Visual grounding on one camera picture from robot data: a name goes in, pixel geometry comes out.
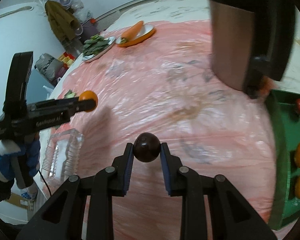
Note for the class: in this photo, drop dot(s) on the beige wrapped pipe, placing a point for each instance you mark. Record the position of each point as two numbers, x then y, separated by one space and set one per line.
12 11

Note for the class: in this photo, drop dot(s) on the orange rimmed plate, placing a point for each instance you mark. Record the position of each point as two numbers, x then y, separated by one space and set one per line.
146 33

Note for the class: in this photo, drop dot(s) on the pink plastic sheet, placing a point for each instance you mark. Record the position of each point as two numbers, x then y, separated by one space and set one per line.
165 92

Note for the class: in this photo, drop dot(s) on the white plate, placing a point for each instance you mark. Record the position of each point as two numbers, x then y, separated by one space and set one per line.
107 47

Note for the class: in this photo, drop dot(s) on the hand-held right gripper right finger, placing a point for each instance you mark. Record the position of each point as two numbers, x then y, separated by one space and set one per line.
166 170

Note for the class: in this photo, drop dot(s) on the bok choy leaf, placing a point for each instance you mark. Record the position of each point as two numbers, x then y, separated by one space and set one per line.
70 94

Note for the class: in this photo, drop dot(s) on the steel and black kettle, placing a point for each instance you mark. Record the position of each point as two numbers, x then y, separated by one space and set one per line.
230 42

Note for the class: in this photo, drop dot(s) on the dark plum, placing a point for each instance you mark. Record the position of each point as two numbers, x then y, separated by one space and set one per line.
146 147

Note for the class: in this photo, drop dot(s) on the person's left hand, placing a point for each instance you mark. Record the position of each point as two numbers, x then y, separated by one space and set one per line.
2 155

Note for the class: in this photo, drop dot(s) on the pile of green leaves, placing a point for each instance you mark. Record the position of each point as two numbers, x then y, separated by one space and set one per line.
95 45

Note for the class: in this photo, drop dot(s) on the plastic wrapped fan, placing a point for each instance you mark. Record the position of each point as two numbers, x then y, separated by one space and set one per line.
65 0

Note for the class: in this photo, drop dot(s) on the clear glass tray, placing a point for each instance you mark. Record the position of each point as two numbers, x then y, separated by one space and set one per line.
62 152

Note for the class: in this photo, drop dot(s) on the green tray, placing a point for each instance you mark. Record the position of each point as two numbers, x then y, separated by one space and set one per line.
281 155

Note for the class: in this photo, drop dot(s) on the cardboard box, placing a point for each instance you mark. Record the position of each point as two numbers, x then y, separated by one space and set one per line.
16 200

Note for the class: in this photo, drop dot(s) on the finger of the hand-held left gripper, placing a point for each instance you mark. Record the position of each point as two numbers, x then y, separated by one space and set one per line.
82 105

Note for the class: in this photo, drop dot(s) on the carrot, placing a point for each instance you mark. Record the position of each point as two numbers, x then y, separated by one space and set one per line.
132 31

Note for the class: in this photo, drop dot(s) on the white slatted panel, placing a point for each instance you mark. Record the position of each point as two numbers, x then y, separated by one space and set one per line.
110 17

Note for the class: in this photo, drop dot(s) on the grey sack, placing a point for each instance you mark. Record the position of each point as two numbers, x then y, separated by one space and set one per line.
46 65

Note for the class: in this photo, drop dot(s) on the red and yellow boxes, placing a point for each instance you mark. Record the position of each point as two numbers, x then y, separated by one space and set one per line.
67 58

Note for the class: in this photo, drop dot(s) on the olive coat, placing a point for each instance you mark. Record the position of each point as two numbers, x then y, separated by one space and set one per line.
60 22

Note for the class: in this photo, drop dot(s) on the floral bedspread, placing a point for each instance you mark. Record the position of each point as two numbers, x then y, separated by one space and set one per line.
165 5

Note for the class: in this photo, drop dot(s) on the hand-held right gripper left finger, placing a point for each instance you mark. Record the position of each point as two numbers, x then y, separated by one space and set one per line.
128 170

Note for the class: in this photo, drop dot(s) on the purple bin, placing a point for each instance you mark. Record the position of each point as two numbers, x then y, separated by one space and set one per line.
88 30

